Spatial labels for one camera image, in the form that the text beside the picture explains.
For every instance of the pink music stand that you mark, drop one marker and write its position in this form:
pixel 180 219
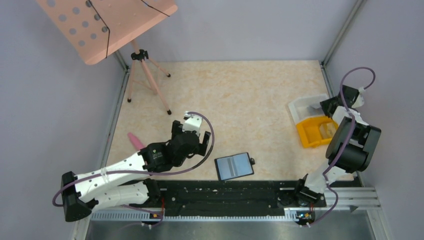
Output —
pixel 99 28

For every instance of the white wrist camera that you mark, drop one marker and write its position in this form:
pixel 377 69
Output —
pixel 359 101
pixel 192 123

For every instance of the white plastic bin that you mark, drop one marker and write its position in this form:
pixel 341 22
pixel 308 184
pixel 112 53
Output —
pixel 300 109

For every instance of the gold VIP card in bin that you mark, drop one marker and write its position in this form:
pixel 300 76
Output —
pixel 327 130

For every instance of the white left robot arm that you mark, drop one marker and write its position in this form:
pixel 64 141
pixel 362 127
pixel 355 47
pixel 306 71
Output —
pixel 129 180

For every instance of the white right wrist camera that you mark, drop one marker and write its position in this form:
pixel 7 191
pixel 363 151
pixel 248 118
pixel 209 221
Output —
pixel 359 101

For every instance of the black leather card holder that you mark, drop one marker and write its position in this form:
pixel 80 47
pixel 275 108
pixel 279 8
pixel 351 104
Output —
pixel 234 166

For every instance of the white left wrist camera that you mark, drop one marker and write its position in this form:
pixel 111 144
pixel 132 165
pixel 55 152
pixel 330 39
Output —
pixel 192 123

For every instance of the yellow plastic bin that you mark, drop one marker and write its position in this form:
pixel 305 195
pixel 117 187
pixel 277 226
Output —
pixel 309 133

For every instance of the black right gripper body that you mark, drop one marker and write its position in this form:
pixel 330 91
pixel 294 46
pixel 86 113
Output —
pixel 326 104

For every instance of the pink marker pen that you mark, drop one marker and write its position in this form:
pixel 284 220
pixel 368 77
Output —
pixel 135 141

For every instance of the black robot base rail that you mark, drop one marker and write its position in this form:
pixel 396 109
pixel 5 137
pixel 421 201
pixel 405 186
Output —
pixel 240 198

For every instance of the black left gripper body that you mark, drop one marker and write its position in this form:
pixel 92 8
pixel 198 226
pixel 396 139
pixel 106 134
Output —
pixel 200 149

